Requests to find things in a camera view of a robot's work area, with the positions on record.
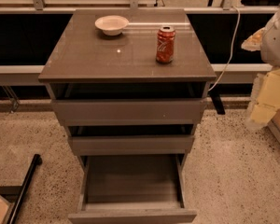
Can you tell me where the grey top drawer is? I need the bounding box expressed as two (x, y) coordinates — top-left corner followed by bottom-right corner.
(51, 99), (206, 126)

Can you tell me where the red coke can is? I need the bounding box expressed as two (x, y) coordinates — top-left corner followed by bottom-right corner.
(156, 25), (175, 63)

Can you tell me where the white bowl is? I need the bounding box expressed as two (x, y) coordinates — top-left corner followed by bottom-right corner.
(95, 15), (129, 36)

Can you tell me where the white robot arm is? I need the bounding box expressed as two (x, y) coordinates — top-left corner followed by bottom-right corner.
(241, 8), (280, 130)

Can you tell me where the grey open bottom drawer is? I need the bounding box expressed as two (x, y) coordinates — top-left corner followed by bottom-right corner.
(68, 155), (197, 224)

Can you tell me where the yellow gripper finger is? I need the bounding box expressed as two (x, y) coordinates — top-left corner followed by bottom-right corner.
(245, 104), (276, 130)
(257, 68), (280, 110)

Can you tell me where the black pole on floor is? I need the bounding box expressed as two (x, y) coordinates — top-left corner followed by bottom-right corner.
(7, 154), (42, 224)

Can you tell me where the black table leg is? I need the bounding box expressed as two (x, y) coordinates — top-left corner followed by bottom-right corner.
(209, 89), (225, 115)

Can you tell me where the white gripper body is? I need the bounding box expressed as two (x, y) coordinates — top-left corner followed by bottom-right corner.
(241, 28), (265, 51)

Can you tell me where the grey middle drawer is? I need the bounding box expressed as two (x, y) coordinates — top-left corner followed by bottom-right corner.
(68, 135), (194, 156)

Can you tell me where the white cable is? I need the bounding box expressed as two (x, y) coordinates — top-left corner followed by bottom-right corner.
(207, 6), (242, 92)

